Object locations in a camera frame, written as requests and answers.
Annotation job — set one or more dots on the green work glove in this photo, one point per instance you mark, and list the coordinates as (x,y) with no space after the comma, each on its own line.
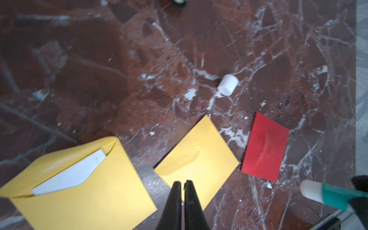
(180,3)

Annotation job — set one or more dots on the yellow envelope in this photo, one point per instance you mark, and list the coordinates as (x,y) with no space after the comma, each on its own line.
(88,187)
(201,156)

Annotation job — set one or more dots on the white green glue stick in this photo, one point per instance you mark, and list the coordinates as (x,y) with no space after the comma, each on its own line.
(334,196)

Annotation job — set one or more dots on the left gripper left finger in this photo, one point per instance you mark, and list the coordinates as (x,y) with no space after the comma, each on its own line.
(172,214)

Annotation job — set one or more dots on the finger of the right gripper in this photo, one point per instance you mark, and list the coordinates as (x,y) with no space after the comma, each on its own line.
(360,206)
(360,183)

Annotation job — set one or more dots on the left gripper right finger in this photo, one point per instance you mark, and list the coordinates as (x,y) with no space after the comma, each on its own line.
(194,216)

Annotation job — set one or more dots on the red envelope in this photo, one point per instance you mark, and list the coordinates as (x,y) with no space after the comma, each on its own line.
(265,149)

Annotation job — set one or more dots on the white glue stick cap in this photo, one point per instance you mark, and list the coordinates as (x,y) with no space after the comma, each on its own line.
(227,85)

